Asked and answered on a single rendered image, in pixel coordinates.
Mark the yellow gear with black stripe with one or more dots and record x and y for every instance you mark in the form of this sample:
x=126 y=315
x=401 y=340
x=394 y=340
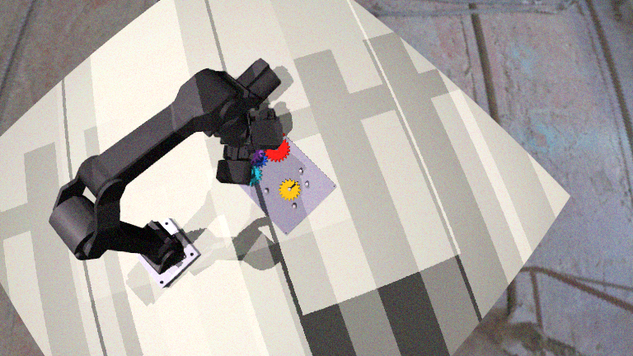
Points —
x=289 y=194

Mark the red gear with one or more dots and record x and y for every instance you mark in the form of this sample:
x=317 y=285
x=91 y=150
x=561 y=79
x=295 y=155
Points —
x=278 y=154

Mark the dark blue gear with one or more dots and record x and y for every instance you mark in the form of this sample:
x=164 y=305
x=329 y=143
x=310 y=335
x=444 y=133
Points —
x=262 y=161

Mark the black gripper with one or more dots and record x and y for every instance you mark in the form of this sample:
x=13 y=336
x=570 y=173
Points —
x=236 y=167

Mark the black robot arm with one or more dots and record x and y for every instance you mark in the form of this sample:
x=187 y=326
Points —
x=210 y=101

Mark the purple gear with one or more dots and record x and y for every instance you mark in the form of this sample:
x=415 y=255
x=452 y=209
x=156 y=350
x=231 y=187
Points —
x=257 y=156

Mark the teal gear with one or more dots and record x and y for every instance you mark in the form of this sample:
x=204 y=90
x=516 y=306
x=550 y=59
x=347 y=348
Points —
x=255 y=176

